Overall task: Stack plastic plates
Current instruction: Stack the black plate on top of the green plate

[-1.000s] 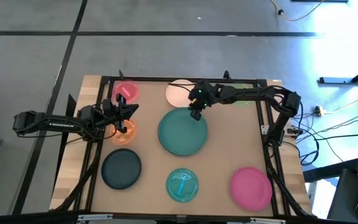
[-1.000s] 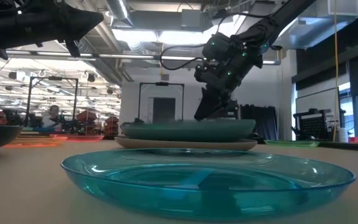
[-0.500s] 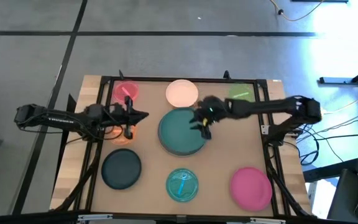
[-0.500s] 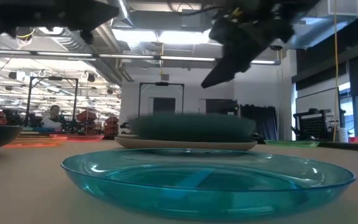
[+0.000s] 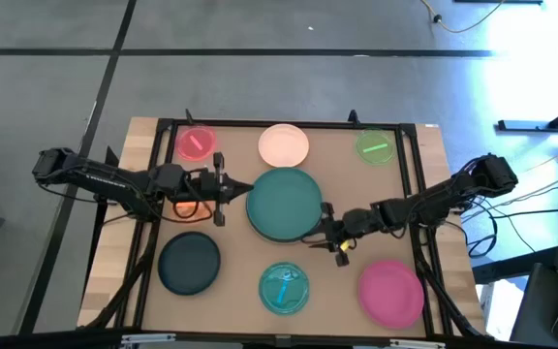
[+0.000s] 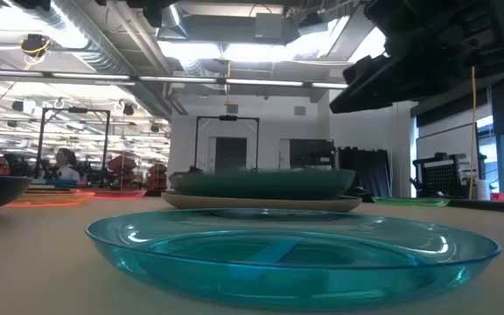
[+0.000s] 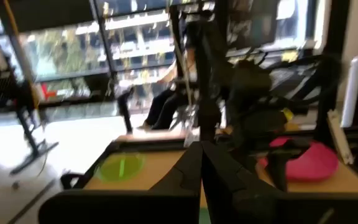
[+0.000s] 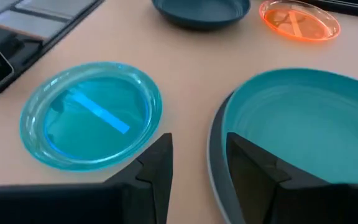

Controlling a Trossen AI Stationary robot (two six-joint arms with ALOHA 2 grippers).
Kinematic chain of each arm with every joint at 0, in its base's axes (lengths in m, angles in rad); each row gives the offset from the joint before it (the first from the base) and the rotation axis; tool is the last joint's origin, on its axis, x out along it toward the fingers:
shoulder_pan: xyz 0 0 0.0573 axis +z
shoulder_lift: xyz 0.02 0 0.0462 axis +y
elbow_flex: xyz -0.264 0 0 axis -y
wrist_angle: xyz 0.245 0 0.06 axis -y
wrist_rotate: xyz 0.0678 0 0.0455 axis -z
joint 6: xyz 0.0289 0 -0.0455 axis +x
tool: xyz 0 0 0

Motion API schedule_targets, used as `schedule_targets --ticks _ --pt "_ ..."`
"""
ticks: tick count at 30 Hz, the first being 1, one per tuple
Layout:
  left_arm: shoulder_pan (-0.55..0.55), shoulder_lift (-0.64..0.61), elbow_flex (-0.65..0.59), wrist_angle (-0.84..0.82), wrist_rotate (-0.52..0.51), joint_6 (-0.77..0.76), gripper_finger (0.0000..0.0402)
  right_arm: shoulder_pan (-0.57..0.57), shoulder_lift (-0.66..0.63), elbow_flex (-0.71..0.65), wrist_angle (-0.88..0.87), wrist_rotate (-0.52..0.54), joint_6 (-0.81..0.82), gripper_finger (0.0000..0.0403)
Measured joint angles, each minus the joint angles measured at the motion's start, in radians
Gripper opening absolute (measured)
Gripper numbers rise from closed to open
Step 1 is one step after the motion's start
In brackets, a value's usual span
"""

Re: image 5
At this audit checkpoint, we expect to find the black floor stand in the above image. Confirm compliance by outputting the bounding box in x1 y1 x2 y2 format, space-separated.
496 94 558 133

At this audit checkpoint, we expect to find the yellow floor cable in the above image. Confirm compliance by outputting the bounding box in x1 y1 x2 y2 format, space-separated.
418 0 506 35

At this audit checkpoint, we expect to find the tan table mat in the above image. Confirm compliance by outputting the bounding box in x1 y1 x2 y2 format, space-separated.
140 123 428 338

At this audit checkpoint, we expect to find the small cyan translucent plate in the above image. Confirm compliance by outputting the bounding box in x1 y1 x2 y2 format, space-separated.
258 261 311 317

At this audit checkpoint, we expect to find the white cable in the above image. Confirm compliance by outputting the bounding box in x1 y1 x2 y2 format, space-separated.
496 162 558 207
523 143 558 174

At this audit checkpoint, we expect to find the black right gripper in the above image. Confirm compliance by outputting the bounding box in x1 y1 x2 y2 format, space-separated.
308 202 363 269

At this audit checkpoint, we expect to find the dark navy plastic plate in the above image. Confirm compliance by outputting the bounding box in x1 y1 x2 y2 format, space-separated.
157 231 222 297

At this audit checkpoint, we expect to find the large teal plastic plate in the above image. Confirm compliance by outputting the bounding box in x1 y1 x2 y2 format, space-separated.
245 167 325 243

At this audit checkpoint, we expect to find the small red translucent plate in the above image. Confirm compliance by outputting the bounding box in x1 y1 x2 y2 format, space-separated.
175 124 219 162

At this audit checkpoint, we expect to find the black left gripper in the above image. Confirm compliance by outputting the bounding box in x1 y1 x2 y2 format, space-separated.
195 151 255 228

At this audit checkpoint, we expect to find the black aluminium table frame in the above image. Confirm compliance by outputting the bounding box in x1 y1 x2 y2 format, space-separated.
82 115 491 340

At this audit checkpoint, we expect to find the peach plastic plate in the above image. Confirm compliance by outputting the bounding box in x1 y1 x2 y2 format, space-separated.
258 123 310 169

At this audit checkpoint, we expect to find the pink plastic plate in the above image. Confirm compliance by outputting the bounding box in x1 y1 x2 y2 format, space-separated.
356 259 426 331

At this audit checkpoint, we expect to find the black looped cable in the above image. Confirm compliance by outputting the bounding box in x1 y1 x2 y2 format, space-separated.
466 201 501 259

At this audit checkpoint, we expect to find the small green translucent plate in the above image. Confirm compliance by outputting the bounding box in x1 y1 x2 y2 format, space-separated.
355 128 397 167

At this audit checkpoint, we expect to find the silver metal bracket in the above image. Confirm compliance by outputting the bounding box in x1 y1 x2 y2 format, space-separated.
388 338 448 349
120 333 177 347

